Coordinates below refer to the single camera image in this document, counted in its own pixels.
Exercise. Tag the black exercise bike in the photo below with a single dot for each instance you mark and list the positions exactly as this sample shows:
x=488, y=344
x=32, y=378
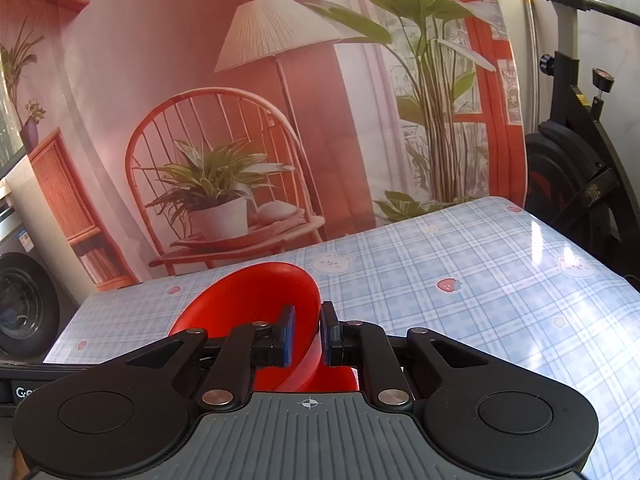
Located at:
x=577, y=183

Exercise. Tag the grey washing machine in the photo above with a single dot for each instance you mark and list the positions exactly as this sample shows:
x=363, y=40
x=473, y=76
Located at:
x=35, y=307

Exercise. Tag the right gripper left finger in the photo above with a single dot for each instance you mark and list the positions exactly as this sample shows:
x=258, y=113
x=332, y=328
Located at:
x=219, y=371

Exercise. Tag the blue plaid tablecloth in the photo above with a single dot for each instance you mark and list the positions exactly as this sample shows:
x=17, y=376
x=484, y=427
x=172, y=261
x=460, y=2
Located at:
x=490, y=275

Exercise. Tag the printed room backdrop cloth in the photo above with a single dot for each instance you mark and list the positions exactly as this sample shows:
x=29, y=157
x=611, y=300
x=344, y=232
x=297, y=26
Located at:
x=166, y=136

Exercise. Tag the red bowl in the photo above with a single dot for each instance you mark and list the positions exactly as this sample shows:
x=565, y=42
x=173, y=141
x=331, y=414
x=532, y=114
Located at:
x=258, y=293

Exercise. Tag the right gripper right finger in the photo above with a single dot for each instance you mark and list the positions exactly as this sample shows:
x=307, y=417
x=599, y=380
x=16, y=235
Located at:
x=393, y=370

